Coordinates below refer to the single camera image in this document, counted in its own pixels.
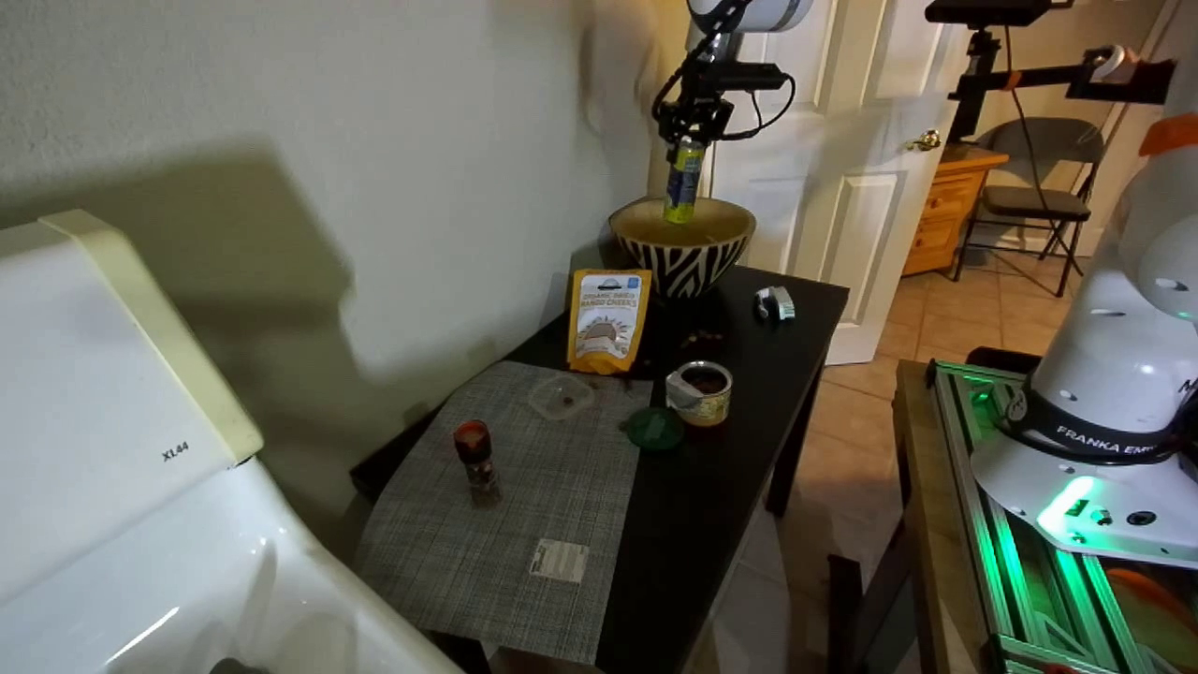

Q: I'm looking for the white panel door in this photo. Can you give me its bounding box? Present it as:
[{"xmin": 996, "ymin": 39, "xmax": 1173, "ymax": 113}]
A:
[{"xmin": 704, "ymin": 0, "xmax": 972, "ymax": 370}]

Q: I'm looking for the green lit robot mount frame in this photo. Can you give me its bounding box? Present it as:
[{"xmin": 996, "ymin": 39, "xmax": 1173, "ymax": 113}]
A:
[{"xmin": 890, "ymin": 357, "xmax": 1198, "ymax": 674}]

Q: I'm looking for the grey woven placemat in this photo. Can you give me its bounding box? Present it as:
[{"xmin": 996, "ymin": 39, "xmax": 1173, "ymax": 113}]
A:
[{"xmin": 351, "ymin": 357, "xmax": 659, "ymax": 672}]

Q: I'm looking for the orange food pouch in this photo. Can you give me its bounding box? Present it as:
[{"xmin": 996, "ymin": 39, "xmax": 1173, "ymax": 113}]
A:
[{"xmin": 561, "ymin": 267, "xmax": 654, "ymax": 378}]

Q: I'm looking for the clear plastic lid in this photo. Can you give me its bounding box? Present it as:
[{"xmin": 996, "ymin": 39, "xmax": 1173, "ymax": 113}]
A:
[{"xmin": 523, "ymin": 370, "xmax": 599, "ymax": 426}]

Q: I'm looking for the wooden drawer cabinet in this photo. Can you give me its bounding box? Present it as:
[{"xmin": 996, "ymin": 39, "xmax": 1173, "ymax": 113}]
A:
[{"xmin": 901, "ymin": 145, "xmax": 1010, "ymax": 282}]

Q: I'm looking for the small red cap bottle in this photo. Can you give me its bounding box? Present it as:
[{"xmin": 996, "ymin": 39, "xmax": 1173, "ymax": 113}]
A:
[{"xmin": 449, "ymin": 415, "xmax": 501, "ymax": 508}]

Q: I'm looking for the brown zebra pattern bowl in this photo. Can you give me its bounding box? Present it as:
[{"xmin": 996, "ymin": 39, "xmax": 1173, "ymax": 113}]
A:
[{"xmin": 607, "ymin": 192, "xmax": 759, "ymax": 302}]

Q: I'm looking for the white tape roll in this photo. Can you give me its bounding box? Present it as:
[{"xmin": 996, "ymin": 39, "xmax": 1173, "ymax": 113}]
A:
[{"xmin": 664, "ymin": 357, "xmax": 736, "ymax": 430}]

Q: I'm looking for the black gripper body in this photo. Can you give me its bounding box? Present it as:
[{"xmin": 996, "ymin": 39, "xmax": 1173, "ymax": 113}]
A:
[{"xmin": 648, "ymin": 86, "xmax": 743, "ymax": 150}]

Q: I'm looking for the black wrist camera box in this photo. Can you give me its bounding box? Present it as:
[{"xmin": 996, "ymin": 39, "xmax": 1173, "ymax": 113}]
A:
[{"xmin": 697, "ymin": 59, "xmax": 793, "ymax": 99}]

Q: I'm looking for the green round lid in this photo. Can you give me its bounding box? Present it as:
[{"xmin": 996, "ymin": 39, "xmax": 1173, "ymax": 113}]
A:
[{"xmin": 617, "ymin": 405, "xmax": 688, "ymax": 458}]

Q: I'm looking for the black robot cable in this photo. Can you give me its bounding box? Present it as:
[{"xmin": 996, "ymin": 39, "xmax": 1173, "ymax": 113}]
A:
[{"xmin": 648, "ymin": 19, "xmax": 804, "ymax": 144}]

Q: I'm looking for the black side table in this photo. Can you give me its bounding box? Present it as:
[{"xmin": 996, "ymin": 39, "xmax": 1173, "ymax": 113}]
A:
[{"xmin": 346, "ymin": 264, "xmax": 853, "ymax": 674}]

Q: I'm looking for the white label on placemat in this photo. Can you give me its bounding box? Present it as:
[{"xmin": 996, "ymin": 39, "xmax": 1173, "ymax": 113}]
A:
[{"xmin": 523, "ymin": 536, "xmax": 590, "ymax": 589}]

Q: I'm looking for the grey folding chair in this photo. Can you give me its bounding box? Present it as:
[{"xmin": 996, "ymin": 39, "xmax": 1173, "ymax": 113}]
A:
[{"xmin": 950, "ymin": 113, "xmax": 1107, "ymax": 301}]

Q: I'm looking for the black camera boom stand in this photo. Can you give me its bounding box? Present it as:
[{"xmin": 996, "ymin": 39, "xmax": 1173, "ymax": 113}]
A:
[{"xmin": 920, "ymin": 0, "xmax": 1178, "ymax": 150}]

